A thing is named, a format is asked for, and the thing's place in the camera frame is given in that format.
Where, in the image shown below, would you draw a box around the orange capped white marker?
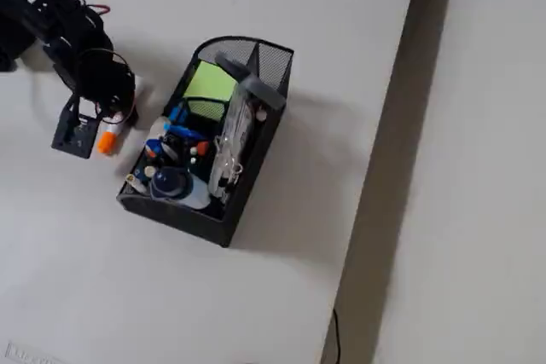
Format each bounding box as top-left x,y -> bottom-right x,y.
96,76 -> 145,156

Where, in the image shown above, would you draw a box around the black mesh desk organizer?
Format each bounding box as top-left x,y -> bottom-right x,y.
115,34 -> 295,249

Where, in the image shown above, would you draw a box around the blue binder clips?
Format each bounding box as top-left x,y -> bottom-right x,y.
168,105 -> 189,126

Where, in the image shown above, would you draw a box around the blue pen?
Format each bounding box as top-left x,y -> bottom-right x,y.
165,124 -> 206,142

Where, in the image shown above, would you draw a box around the blue capped bottle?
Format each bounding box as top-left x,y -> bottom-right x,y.
148,166 -> 211,211

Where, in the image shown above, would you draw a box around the green sticky note pad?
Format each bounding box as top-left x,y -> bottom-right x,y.
183,61 -> 237,101

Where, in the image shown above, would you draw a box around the gray stapler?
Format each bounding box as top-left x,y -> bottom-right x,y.
215,50 -> 287,110

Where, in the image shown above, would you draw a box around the thin black cable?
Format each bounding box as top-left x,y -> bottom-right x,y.
332,307 -> 343,364

